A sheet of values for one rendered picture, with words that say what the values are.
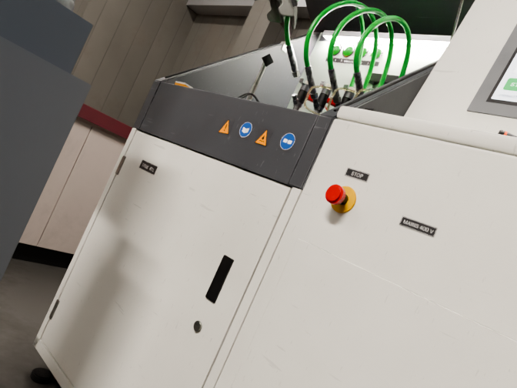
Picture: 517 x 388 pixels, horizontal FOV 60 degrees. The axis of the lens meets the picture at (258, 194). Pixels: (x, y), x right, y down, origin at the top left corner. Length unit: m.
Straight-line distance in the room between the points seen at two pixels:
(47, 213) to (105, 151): 0.42
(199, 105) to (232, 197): 0.32
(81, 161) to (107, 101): 2.47
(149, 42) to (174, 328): 4.21
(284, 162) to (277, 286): 0.26
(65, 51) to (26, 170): 0.22
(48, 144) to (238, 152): 0.41
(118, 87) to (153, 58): 0.50
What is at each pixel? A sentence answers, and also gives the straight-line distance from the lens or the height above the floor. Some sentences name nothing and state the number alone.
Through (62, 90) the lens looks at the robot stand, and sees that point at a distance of 0.87.
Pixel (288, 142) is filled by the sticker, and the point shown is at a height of 0.88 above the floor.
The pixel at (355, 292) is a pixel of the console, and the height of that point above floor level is 0.66.
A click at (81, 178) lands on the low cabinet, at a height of 0.49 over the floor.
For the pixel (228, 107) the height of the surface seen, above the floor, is 0.92.
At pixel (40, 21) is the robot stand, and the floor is 0.86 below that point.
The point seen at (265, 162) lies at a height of 0.82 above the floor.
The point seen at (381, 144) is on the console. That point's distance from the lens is 0.86.
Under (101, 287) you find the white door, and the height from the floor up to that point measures 0.35.
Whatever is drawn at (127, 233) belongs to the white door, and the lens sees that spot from 1.29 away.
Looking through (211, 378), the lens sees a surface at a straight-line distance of 0.98.
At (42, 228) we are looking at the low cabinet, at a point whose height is 0.20.
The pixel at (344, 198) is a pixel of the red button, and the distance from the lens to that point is 0.82.
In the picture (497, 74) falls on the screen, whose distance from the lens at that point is 1.17.
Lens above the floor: 0.72
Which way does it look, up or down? 2 degrees up
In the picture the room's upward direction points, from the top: 24 degrees clockwise
